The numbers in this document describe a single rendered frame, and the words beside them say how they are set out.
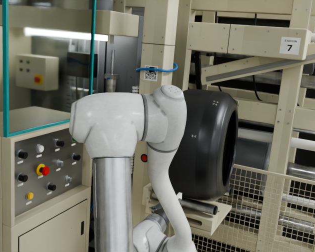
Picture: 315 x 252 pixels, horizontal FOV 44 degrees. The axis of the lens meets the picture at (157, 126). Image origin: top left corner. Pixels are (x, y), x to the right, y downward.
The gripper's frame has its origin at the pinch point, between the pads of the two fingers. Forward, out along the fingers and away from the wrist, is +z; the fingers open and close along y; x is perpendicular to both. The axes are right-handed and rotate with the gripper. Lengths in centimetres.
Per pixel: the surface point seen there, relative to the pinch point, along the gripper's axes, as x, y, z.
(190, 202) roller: 11.4, 0.5, 17.9
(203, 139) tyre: -24.6, -6.0, 13.1
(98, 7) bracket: -75, 83, 64
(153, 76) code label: -45, 29, 33
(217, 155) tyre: -17.9, -12.2, 14.5
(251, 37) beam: -64, -12, 62
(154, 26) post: -69, 31, 36
